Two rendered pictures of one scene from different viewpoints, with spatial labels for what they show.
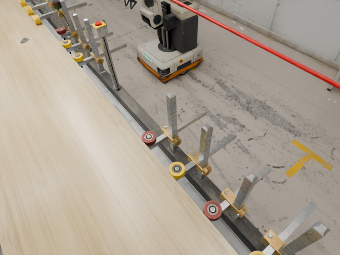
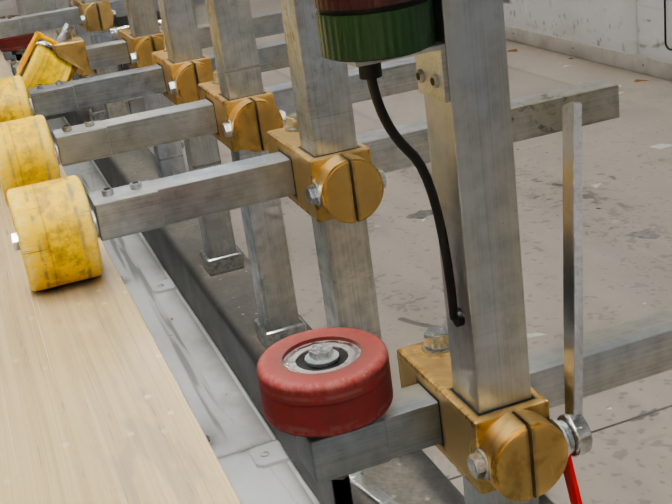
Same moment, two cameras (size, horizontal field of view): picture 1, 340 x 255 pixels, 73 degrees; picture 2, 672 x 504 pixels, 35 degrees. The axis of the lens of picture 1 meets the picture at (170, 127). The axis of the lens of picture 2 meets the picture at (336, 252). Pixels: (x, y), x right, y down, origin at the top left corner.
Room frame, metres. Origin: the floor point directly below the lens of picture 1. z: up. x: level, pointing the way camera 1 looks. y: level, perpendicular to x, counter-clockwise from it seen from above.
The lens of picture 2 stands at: (1.48, 0.74, 1.20)
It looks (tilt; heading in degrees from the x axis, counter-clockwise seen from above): 21 degrees down; 16
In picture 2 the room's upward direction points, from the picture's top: 8 degrees counter-clockwise
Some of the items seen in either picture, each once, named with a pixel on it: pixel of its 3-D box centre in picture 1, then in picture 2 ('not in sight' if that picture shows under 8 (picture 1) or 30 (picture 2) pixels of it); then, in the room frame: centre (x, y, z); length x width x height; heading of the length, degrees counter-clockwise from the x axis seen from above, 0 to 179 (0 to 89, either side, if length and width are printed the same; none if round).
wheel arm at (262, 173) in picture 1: (240, 192); not in sight; (0.46, -0.32, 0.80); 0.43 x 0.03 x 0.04; 124
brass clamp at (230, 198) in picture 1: (233, 203); not in sight; (0.41, -0.28, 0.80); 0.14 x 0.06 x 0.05; 34
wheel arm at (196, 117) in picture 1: (177, 129); not in sight; (0.87, -0.05, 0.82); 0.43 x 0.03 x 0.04; 124
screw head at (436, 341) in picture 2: not in sight; (437, 338); (2.12, 0.86, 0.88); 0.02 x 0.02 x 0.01
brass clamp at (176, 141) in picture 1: (171, 135); not in sight; (0.82, 0.00, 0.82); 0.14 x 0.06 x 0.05; 34
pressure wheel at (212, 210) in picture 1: (211, 213); not in sight; (0.35, -0.16, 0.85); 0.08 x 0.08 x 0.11
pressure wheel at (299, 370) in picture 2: (62, 34); (332, 430); (2.04, 0.91, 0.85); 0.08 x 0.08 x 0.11
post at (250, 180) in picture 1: (240, 200); not in sight; (0.39, -0.29, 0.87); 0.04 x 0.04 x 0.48; 34
